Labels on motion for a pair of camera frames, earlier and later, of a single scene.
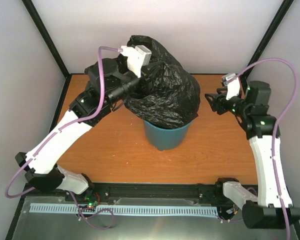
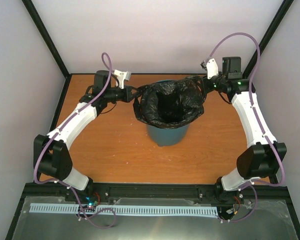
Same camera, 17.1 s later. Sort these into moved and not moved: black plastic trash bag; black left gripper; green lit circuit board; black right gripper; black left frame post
Moved: black right gripper; black plastic trash bag; black left gripper
Not moved: black left frame post; green lit circuit board
